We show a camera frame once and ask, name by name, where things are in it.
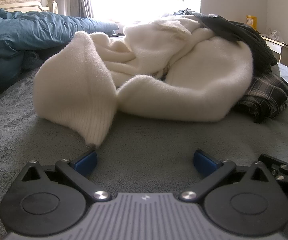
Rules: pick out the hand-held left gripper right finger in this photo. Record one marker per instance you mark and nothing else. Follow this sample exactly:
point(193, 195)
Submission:
point(206, 163)

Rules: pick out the grey bed blanket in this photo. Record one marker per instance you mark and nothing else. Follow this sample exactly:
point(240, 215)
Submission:
point(146, 135)

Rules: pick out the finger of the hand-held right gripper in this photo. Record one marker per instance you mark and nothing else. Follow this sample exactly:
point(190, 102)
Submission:
point(278, 166)

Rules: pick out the blue duvet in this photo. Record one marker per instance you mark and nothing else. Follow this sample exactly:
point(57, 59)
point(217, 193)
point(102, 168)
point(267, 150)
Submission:
point(21, 35)

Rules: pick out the clear plastic bag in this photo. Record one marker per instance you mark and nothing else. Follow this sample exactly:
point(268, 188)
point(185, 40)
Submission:
point(274, 33)

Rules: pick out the yellow box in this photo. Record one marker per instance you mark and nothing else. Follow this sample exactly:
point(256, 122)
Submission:
point(251, 21)

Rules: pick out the plaid garment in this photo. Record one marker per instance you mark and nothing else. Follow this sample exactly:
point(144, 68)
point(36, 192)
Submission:
point(266, 92)

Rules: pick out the pale wooden desk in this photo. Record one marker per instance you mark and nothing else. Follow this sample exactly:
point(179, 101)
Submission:
point(283, 50)

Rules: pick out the black garment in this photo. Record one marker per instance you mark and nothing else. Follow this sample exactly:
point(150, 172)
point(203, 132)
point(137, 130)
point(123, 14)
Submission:
point(256, 45)

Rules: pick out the white fluffy sweater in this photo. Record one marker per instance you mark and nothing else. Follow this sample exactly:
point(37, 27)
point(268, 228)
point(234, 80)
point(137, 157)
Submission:
point(159, 62)

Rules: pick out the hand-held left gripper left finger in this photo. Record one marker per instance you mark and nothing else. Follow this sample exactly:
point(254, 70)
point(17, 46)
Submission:
point(84, 163)

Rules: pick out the dark sneakers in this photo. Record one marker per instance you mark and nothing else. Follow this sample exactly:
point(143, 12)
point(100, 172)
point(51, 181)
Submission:
point(181, 11)

